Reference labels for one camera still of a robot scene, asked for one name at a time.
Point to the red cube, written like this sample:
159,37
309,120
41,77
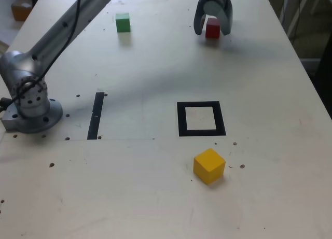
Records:
212,29

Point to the black tape strip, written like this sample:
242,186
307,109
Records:
95,114

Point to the green cube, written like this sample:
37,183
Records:
123,22

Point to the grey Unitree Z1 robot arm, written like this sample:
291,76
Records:
39,49

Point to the white metal frame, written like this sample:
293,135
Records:
297,13

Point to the brown cardboard box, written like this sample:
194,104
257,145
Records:
20,12

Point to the black tape square outline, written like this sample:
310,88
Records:
181,119

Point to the yellow cube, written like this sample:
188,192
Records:
208,166

